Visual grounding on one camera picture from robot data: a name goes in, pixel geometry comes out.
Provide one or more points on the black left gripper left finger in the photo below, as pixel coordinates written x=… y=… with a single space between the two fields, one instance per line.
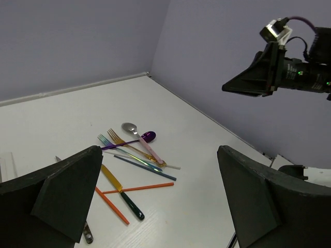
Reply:
x=49 y=207

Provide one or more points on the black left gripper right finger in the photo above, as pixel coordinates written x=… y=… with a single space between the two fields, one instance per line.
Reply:
x=270 y=208

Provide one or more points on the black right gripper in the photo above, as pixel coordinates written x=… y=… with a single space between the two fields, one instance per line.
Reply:
x=271 y=70

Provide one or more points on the silver steel knife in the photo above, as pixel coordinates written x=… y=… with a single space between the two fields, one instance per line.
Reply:
x=87 y=234

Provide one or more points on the orange chopstick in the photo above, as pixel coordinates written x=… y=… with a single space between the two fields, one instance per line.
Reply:
x=154 y=186
x=112 y=206

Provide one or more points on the iridescent rainbow fork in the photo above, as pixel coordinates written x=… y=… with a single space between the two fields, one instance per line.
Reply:
x=106 y=142

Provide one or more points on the gold knife green handle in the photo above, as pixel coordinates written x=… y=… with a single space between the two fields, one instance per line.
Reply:
x=138 y=213

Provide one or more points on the gold metal fork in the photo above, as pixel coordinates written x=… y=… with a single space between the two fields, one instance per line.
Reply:
x=129 y=146

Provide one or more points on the silver spoon pink handle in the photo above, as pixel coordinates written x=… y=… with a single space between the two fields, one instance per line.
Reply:
x=129 y=127

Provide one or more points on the purple metal spoon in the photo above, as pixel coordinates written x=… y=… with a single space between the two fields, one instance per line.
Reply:
x=147 y=136

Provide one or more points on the white slotted container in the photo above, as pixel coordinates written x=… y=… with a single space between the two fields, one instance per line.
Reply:
x=8 y=167

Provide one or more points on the blue chopstick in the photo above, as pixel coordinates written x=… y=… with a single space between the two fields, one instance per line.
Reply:
x=146 y=168

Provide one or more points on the white chopstick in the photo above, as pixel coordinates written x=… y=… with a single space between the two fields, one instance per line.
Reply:
x=144 y=159

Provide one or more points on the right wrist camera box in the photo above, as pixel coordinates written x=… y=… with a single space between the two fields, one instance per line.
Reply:
x=276 y=31

